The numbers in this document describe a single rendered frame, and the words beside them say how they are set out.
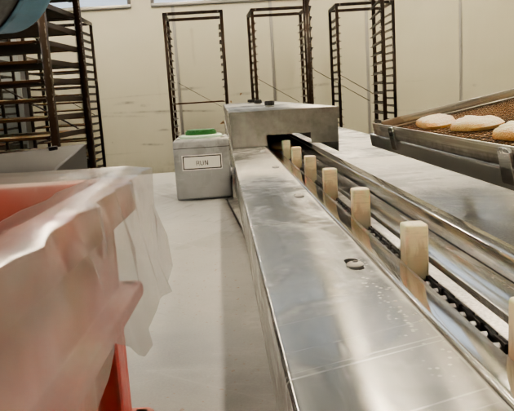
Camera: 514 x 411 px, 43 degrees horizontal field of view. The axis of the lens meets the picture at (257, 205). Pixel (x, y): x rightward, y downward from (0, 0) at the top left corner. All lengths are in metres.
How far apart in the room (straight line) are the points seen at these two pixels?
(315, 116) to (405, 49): 6.88
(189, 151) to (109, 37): 6.94
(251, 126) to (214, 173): 0.26
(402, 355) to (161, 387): 0.13
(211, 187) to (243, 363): 0.52
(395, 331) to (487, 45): 8.04
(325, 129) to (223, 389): 0.81
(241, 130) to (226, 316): 0.70
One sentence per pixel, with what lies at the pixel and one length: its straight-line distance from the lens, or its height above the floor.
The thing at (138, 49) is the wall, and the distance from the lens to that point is 7.67.
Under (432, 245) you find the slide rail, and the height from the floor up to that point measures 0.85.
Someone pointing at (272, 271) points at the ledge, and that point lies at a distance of 0.31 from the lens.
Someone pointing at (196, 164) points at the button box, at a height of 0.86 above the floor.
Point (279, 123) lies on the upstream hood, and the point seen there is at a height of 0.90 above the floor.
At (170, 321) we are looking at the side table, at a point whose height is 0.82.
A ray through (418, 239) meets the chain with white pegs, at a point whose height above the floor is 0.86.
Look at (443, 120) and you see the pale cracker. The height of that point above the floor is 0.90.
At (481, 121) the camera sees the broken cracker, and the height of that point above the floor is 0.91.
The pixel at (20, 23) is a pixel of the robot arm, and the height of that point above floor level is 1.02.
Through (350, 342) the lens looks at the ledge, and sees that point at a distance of 0.22.
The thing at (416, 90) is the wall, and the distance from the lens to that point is 7.95.
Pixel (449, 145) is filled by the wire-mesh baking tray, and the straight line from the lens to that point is 0.59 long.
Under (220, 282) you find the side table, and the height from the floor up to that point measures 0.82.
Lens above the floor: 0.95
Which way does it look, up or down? 10 degrees down
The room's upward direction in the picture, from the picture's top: 4 degrees counter-clockwise
